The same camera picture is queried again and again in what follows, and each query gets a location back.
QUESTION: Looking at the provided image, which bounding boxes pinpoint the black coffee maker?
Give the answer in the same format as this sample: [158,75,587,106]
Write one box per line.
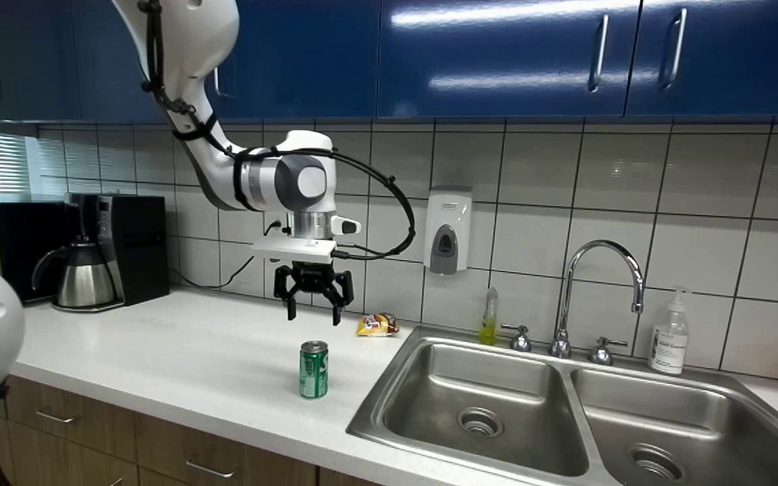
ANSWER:
[74,195,170,304]

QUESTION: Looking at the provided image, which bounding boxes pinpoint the blue upper cabinet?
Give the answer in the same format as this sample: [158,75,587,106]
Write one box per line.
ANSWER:
[0,0,778,124]

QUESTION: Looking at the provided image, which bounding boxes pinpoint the white wall soap dispenser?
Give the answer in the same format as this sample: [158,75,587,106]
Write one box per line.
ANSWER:
[424,192,474,275]

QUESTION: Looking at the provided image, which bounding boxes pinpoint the black power cord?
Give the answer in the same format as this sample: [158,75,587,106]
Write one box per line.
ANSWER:
[170,215,287,295]

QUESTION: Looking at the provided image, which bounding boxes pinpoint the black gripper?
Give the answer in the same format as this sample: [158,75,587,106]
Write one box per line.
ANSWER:
[274,261,355,326]

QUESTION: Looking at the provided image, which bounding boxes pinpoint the stainless steel double sink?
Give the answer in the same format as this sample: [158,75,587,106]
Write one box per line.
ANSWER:
[348,330,778,486]

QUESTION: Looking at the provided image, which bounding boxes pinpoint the green dish soap bottle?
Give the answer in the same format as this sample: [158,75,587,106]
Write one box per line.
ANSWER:
[479,287,500,345]

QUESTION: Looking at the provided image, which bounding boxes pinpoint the yellow snack wrapper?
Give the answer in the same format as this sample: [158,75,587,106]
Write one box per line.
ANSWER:
[358,314,401,337]

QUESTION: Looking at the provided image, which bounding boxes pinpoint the steel coffee carafe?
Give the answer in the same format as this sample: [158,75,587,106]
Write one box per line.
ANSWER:
[34,240,117,311]

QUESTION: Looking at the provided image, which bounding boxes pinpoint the clear soap pump bottle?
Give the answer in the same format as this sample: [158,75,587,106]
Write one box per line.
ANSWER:
[649,288,689,376]

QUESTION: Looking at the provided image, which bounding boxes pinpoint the green soda can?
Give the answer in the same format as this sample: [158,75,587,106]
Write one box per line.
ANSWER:
[301,341,329,399]

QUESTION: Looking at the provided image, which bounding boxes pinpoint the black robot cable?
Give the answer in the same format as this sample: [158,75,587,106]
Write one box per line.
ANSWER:
[135,0,420,264]

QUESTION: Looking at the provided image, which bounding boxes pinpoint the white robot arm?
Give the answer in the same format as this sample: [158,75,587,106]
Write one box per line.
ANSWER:
[0,0,358,486]

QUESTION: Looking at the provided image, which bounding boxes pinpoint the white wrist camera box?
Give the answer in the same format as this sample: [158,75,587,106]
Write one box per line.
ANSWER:
[252,236,335,264]

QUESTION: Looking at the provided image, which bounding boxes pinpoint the wooden lower cabinet drawers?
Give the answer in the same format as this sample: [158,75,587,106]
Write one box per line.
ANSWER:
[0,379,373,486]

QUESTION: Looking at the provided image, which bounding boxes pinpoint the black microwave oven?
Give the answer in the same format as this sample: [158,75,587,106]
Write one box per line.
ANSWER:
[0,201,79,303]

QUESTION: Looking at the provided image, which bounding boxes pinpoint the chrome kitchen faucet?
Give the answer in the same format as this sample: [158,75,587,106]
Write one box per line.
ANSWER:
[500,236,649,368]

